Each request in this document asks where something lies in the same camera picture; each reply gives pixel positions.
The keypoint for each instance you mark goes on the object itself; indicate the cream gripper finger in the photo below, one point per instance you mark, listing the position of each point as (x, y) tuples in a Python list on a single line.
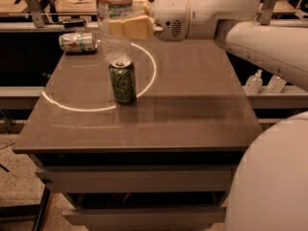
[(140, 7), (139, 27)]

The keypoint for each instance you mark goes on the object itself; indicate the white lying soda can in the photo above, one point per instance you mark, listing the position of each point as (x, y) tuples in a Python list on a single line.
[(78, 42)]

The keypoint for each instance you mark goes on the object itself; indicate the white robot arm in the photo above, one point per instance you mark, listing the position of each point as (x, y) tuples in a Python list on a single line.
[(270, 186)]

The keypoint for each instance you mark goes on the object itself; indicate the right metal bracket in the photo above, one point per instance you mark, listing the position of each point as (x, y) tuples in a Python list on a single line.
[(264, 16)]

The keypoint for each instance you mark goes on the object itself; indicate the left sanitizer pump bottle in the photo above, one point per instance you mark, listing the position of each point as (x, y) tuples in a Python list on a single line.
[(254, 83)]

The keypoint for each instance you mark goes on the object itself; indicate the lower cabinet drawer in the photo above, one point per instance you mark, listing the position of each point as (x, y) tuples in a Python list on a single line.
[(142, 219)]

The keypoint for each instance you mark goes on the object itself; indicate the left metal bracket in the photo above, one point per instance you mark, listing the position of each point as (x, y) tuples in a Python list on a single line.
[(36, 12)]

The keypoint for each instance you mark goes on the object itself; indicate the sanitizer pump bottle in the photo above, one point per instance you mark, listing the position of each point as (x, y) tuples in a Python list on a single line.
[(276, 84), (254, 83)]

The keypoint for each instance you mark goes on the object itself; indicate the black metal stand leg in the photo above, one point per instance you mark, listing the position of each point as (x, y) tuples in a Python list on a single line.
[(34, 213)]

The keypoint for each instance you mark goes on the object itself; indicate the cabinet drawer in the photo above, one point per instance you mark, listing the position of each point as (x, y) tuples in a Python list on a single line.
[(142, 219), (133, 179)]

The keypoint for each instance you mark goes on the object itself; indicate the green upright soda can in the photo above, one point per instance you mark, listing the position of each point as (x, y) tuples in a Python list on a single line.
[(122, 73)]

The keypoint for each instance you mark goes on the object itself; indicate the clear plastic water bottle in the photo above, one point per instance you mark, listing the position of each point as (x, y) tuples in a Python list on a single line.
[(115, 50)]

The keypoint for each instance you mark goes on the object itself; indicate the right sanitizer pump bottle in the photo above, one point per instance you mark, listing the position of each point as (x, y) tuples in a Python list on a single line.
[(276, 84)]

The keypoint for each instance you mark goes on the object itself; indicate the grey drawer cabinet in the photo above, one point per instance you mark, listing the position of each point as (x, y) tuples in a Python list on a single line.
[(190, 110)]

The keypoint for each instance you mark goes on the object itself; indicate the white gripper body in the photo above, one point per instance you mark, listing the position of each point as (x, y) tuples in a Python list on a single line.
[(169, 18)]

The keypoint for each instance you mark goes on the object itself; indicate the upper cabinet drawer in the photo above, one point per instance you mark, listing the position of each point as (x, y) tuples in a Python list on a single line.
[(133, 179)]

